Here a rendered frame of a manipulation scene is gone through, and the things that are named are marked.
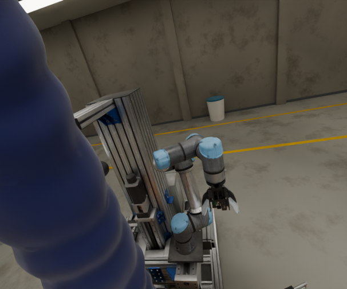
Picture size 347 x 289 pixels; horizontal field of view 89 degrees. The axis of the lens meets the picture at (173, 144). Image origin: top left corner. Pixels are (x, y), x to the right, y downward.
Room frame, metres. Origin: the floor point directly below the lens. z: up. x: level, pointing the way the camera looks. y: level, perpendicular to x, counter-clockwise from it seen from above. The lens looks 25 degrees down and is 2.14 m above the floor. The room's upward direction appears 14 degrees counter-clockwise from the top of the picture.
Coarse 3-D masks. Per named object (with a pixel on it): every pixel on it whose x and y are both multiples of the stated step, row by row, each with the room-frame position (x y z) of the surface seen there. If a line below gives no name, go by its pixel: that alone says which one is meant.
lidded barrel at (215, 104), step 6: (216, 96) 5.89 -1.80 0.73; (222, 96) 5.70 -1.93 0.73; (210, 102) 5.58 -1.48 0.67; (216, 102) 5.49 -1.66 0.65; (222, 102) 5.54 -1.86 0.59; (210, 108) 5.63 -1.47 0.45; (216, 108) 5.51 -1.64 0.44; (222, 108) 5.54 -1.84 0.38; (210, 114) 5.69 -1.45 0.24; (216, 114) 5.52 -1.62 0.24; (222, 114) 5.55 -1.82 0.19; (216, 120) 5.55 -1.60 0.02
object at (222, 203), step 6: (216, 186) 0.50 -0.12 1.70; (222, 186) 0.54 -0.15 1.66; (210, 192) 0.53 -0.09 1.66; (216, 192) 0.50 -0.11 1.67; (222, 192) 0.49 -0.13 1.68; (210, 198) 0.50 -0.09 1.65; (216, 198) 0.48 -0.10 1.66; (222, 198) 0.48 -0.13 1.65; (210, 204) 0.50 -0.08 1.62; (216, 204) 0.49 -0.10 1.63; (222, 204) 0.47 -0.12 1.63; (228, 204) 0.47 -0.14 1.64
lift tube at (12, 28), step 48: (0, 0) 0.33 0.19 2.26; (0, 48) 0.29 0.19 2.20; (0, 96) 0.27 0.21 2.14; (48, 96) 0.33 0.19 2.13; (0, 144) 0.25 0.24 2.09; (48, 144) 0.28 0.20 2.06; (0, 192) 0.24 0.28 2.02; (48, 192) 0.26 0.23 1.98; (96, 192) 0.31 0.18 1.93; (0, 240) 0.24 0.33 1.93; (48, 240) 0.24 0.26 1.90; (96, 240) 0.28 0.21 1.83; (48, 288) 0.25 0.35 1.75; (96, 288) 0.24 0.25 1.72
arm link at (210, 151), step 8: (200, 144) 0.52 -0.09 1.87; (208, 144) 0.50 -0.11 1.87; (216, 144) 0.49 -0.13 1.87; (200, 152) 0.52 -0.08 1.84; (208, 152) 0.49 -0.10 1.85; (216, 152) 0.49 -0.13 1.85; (208, 160) 0.49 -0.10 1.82; (216, 160) 0.49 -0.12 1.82; (208, 168) 0.50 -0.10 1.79; (216, 168) 0.49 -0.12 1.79
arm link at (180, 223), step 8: (176, 216) 0.82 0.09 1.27; (184, 216) 0.80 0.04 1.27; (176, 224) 0.76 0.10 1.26; (184, 224) 0.74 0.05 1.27; (192, 224) 0.76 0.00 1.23; (176, 232) 0.74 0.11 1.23; (184, 232) 0.73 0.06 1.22; (192, 232) 0.75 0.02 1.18; (176, 240) 0.75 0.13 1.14; (184, 240) 0.73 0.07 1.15
